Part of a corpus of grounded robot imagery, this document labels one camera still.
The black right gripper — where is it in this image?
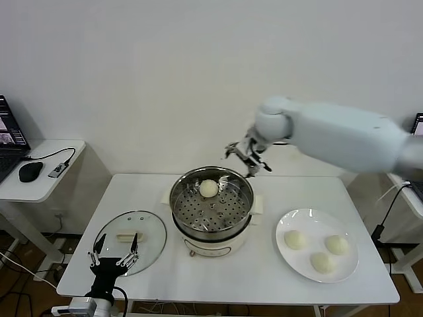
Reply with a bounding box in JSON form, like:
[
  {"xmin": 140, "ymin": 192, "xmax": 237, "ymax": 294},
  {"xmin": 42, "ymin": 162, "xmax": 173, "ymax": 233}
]
[{"xmin": 223, "ymin": 128, "xmax": 274, "ymax": 179}]

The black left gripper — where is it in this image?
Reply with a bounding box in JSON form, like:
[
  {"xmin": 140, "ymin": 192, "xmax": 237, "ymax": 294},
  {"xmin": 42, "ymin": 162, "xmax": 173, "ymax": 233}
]
[{"xmin": 87, "ymin": 232, "xmax": 140, "ymax": 300}]

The round glass lid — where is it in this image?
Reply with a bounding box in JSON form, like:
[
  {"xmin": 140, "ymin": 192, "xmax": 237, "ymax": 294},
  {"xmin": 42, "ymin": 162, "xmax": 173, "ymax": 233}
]
[{"xmin": 93, "ymin": 210, "xmax": 168, "ymax": 277}]

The white steamed baozi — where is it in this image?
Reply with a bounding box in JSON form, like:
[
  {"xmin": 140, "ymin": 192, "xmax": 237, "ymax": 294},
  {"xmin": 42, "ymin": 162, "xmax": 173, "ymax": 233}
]
[
  {"xmin": 325, "ymin": 234, "xmax": 350, "ymax": 256},
  {"xmin": 284, "ymin": 230, "xmax": 307, "ymax": 250},
  {"xmin": 310, "ymin": 252, "xmax": 335, "ymax": 274},
  {"xmin": 199, "ymin": 180, "xmax": 219, "ymax": 199}
]

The stainless steel steamer basket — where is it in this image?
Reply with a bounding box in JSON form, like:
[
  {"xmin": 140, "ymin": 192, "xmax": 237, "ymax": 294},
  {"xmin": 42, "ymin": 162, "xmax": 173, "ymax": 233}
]
[{"xmin": 161, "ymin": 166, "xmax": 265, "ymax": 244}]

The white side table rounded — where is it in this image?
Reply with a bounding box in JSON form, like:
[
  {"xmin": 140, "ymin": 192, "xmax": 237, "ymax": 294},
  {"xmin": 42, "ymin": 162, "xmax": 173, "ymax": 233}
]
[{"xmin": 0, "ymin": 139, "xmax": 87, "ymax": 265}]

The grey usb hub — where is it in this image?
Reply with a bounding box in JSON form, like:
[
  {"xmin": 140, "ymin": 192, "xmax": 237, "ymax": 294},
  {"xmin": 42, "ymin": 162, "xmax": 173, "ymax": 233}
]
[{"xmin": 48, "ymin": 162, "xmax": 69, "ymax": 179}]

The white electric cooker pot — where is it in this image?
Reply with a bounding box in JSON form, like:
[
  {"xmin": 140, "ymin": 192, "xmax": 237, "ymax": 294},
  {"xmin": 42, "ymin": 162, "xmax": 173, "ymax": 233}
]
[{"xmin": 161, "ymin": 193, "xmax": 265, "ymax": 260}]

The white round plate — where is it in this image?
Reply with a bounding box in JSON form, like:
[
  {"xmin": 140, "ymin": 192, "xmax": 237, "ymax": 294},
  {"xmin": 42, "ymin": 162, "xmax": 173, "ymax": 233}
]
[{"xmin": 275, "ymin": 207, "xmax": 360, "ymax": 284}]

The black computer mouse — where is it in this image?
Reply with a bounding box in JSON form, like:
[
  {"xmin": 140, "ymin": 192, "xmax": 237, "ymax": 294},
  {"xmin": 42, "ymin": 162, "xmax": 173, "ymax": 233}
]
[{"xmin": 18, "ymin": 161, "xmax": 44, "ymax": 183}]

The black power adapter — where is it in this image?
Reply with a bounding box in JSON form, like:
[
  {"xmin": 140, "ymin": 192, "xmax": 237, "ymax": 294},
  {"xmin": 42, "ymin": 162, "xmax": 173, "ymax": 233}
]
[{"xmin": 371, "ymin": 223, "xmax": 387, "ymax": 244}]

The white side table labelled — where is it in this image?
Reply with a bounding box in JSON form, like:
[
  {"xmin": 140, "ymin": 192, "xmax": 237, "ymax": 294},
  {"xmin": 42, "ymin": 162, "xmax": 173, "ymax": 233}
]
[{"xmin": 386, "ymin": 171, "xmax": 423, "ymax": 295}]

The black laptop with mouse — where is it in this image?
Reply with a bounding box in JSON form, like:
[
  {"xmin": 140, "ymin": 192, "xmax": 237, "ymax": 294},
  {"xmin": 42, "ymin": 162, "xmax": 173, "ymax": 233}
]
[{"xmin": 0, "ymin": 95, "xmax": 32, "ymax": 184}]

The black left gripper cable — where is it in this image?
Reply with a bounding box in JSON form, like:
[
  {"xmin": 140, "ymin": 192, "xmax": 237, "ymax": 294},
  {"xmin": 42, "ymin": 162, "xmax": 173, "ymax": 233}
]
[{"xmin": 114, "ymin": 286, "xmax": 130, "ymax": 314}]

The thin white wire bundle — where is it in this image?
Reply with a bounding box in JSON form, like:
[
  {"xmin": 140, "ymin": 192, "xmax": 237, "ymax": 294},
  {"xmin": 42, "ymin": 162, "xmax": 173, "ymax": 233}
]
[{"xmin": 137, "ymin": 300, "xmax": 199, "ymax": 314}]

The white floor cable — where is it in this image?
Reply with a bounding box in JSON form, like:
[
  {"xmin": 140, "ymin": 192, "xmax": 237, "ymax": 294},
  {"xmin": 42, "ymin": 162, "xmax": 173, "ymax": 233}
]
[{"xmin": 0, "ymin": 251, "xmax": 60, "ymax": 290}]

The black usb hub cable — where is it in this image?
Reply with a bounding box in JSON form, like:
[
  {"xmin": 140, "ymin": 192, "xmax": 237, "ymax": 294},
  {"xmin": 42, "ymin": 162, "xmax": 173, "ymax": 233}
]
[{"xmin": 21, "ymin": 147, "xmax": 76, "ymax": 166}]

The white laptop cable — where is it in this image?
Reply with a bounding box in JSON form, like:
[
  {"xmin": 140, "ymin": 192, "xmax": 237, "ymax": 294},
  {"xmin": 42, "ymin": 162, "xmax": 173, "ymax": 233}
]
[{"xmin": 375, "ymin": 182, "xmax": 412, "ymax": 207}]

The black laptop power cable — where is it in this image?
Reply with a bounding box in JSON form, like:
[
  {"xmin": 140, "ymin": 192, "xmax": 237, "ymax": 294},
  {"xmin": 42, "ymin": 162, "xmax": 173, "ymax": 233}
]
[{"xmin": 376, "ymin": 184, "xmax": 412, "ymax": 229}]

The black laptop with cables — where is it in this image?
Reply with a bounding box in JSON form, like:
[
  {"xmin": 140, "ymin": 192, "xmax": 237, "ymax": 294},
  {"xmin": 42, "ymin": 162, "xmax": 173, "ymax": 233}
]
[{"xmin": 408, "ymin": 112, "xmax": 423, "ymax": 202}]

